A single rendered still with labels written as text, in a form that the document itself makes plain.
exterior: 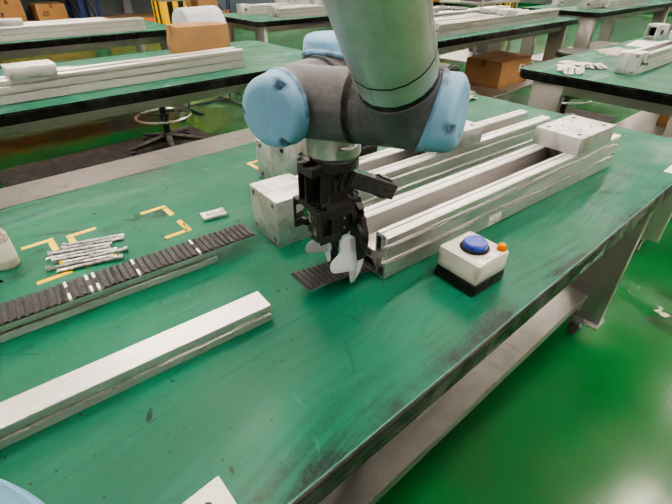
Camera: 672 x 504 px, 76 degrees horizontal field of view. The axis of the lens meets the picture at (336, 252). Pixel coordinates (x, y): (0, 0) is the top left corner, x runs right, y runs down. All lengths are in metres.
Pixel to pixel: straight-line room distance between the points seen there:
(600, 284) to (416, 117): 1.45
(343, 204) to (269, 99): 0.22
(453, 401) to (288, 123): 1.00
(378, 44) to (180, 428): 0.45
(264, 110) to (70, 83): 1.71
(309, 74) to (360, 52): 0.13
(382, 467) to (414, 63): 0.97
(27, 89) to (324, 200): 1.64
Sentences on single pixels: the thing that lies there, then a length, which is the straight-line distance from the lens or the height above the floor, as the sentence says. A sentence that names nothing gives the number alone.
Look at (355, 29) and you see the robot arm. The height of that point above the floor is 1.19.
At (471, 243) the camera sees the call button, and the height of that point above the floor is 0.85.
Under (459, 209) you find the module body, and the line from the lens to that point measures 0.81.
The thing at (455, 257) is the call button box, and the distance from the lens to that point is 0.71.
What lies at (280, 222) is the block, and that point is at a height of 0.83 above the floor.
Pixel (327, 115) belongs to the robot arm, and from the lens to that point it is 0.44.
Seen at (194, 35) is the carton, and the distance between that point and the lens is 2.81.
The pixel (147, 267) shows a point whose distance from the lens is 0.77.
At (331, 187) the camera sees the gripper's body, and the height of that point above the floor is 0.96.
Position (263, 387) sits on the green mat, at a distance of 0.58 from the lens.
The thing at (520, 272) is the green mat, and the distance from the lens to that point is 0.81.
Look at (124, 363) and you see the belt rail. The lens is 0.61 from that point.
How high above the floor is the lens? 1.22
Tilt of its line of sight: 34 degrees down
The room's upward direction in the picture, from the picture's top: straight up
